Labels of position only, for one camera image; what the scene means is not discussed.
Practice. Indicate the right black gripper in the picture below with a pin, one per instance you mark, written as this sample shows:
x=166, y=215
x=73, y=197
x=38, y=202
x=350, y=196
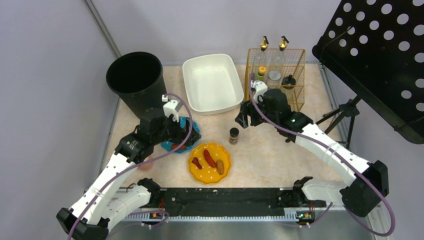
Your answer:
x=249, y=110

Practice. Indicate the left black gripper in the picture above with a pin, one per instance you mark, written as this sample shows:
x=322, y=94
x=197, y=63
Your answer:
x=183, y=130

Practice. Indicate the small black cap spice jar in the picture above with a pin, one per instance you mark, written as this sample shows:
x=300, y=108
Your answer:
x=233, y=135

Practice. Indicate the blue polka dot plate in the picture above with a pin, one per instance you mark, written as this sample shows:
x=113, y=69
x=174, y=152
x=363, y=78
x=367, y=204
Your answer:
x=168, y=146

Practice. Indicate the yellow polka dot plate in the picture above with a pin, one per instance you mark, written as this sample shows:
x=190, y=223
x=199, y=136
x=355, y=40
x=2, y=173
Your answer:
x=209, y=175

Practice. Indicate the silver lid glass jar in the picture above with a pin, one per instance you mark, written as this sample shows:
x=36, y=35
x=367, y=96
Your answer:
x=274, y=79

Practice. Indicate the black lid glass jar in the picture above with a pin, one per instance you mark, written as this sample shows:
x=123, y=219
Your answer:
x=287, y=86

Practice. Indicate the glass bottle brown contents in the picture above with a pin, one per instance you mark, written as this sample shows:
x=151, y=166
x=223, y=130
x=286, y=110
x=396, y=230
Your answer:
x=260, y=58

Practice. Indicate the glass oil bottle gold spout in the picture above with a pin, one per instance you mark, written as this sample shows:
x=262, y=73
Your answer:
x=280, y=57

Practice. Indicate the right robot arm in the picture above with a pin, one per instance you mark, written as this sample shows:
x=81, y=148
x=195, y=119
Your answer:
x=363, y=184

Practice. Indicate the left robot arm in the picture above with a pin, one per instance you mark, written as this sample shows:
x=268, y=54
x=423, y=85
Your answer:
x=95, y=214

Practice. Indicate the red meat piece on blue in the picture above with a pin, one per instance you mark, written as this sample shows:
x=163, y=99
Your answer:
x=178, y=148

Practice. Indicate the small red piece on yellow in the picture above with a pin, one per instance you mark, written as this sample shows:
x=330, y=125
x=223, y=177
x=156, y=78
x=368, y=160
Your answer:
x=195, y=161

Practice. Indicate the red sausage on yellow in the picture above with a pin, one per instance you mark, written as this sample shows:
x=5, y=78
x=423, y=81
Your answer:
x=209, y=160

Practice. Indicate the brown piece on yellow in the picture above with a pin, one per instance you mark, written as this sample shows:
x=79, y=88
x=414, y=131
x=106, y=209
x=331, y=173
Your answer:
x=220, y=167

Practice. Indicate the white rectangular basin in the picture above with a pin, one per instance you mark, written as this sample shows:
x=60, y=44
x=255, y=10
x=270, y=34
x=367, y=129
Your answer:
x=212, y=84

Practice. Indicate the pink mug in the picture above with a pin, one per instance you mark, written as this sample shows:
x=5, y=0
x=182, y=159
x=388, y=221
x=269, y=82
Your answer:
x=147, y=164

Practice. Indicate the black round bin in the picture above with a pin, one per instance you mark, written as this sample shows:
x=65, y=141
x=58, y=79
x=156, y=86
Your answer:
x=137, y=78

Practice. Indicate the black tripod stand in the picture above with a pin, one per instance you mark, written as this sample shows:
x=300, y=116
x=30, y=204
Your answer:
x=344, y=111

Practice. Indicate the black perforated panel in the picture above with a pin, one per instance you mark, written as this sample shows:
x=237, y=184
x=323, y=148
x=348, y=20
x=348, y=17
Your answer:
x=376, y=47

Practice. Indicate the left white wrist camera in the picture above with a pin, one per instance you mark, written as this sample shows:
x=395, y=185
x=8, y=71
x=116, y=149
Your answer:
x=171, y=108

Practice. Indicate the gold wire rack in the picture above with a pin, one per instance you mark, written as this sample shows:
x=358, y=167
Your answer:
x=294, y=64

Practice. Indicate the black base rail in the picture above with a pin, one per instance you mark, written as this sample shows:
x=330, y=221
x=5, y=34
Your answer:
x=176, y=204

